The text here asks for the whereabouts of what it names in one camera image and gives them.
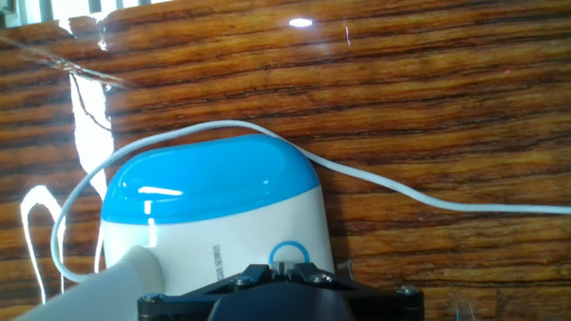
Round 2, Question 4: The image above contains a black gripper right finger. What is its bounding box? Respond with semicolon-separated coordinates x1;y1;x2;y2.
281;260;426;321

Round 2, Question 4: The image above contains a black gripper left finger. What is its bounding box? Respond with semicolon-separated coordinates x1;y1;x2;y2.
137;261;284;321

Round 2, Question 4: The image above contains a blue and white desk lamp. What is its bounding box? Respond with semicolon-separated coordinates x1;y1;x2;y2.
12;133;336;321

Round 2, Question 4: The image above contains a wood grain vinyl mat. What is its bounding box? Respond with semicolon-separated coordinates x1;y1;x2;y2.
0;0;571;321

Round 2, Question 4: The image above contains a white lamp power cable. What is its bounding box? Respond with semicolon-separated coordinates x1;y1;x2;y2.
49;119;571;284

